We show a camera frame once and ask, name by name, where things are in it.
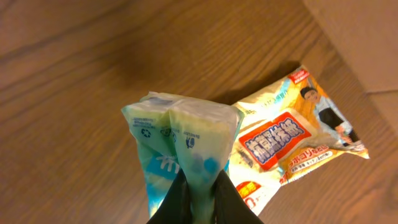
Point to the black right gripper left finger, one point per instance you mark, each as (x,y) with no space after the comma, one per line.
(175,208)

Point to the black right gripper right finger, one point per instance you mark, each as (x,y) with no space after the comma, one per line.
(229,206)

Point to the small teal white packet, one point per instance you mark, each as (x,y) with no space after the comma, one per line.
(178,133)

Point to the white blue snack bag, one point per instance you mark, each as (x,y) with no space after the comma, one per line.
(290,128)

